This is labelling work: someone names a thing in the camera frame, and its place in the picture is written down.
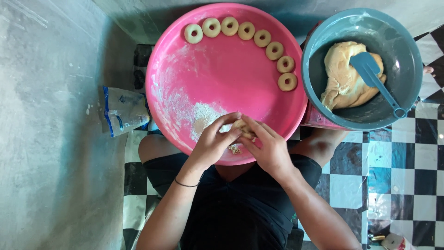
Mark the person's left hand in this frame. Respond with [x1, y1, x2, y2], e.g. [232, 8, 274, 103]
[189, 111, 243, 173]

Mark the person's right hand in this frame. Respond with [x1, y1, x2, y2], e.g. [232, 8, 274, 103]
[238, 115, 296, 181]

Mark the small dough piece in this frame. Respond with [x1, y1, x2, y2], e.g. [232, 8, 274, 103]
[231, 119, 257, 139]

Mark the heap of white flour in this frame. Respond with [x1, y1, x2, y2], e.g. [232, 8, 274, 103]
[189, 102, 233, 141]

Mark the thin black wristband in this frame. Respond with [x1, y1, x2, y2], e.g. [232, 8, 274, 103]
[174, 178, 200, 188]

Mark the person's right leg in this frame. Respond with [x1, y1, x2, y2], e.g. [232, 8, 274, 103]
[290, 128, 349, 168]

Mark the person's leg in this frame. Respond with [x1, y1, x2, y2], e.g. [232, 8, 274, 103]
[138, 134, 195, 164]
[290, 128, 349, 168]

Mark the person's left leg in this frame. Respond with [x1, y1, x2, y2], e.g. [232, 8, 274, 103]
[138, 134, 195, 164]

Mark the person's black clothing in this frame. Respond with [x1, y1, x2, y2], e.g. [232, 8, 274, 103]
[142, 153, 323, 250]

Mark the pink round plastic tray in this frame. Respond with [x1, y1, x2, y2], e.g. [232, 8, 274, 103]
[145, 3, 308, 166]

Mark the clear plastic flour bag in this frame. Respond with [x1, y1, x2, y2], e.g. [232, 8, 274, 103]
[98, 86, 151, 138]

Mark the black object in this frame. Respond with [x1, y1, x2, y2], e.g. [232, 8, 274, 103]
[133, 44, 154, 68]
[133, 69, 146, 90]

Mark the large lump of dough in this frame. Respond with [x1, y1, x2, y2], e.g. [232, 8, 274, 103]
[320, 41, 387, 111]

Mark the blue plastic spatula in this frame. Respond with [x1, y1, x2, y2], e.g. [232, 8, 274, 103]
[349, 52, 408, 119]

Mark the black white checkered floor mat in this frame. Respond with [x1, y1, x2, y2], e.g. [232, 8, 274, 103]
[123, 24, 444, 250]

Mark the white red packet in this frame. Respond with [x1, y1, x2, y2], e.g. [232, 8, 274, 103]
[381, 233, 407, 250]

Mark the grey-blue plastic bowl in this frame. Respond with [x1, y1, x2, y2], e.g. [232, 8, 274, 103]
[301, 8, 424, 132]

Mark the row of ring-shaped dough pieces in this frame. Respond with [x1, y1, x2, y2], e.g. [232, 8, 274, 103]
[184, 16, 298, 92]

